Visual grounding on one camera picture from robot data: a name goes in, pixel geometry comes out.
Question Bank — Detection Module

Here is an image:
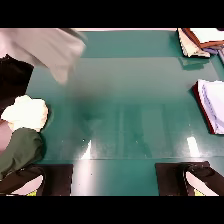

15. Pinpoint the dark green garment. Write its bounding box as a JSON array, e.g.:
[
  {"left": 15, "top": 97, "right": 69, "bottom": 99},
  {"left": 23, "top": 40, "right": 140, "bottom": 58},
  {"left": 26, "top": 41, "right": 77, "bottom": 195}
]
[{"left": 0, "top": 127, "right": 45, "bottom": 181}]

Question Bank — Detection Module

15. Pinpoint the pink garment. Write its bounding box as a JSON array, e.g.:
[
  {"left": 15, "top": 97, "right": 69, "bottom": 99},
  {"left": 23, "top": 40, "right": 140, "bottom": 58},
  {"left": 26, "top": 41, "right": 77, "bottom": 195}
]
[{"left": 0, "top": 119, "right": 15, "bottom": 156}]

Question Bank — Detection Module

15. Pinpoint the pale blue garment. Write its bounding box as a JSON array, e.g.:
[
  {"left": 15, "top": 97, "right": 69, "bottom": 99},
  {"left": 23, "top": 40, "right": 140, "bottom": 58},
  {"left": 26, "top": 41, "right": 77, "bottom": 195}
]
[{"left": 202, "top": 47, "right": 224, "bottom": 66}]

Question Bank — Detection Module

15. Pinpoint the folded cream garment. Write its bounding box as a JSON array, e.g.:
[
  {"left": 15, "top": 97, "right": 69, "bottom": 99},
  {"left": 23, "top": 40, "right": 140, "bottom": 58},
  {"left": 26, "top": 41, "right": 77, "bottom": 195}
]
[{"left": 177, "top": 28, "right": 212, "bottom": 59}]

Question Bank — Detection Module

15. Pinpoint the white garment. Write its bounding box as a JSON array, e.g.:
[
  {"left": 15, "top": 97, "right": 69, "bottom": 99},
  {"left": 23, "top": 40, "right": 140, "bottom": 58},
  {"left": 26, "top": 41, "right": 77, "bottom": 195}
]
[{"left": 189, "top": 28, "right": 224, "bottom": 44}]

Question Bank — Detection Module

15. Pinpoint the grey T-shirt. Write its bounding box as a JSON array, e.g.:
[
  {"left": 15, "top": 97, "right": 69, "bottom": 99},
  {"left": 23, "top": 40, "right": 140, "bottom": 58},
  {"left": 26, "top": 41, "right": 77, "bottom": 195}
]
[{"left": 0, "top": 28, "right": 88, "bottom": 86}]

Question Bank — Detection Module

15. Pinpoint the brown garment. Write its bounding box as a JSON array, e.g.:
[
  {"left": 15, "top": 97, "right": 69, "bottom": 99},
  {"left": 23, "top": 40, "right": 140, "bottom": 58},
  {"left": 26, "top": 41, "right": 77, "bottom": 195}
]
[{"left": 182, "top": 28, "right": 224, "bottom": 50}]

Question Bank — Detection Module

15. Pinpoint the black garment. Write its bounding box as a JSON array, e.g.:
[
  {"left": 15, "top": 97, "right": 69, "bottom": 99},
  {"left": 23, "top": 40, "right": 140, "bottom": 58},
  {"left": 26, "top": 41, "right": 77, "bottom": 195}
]
[{"left": 0, "top": 54, "right": 35, "bottom": 113}]

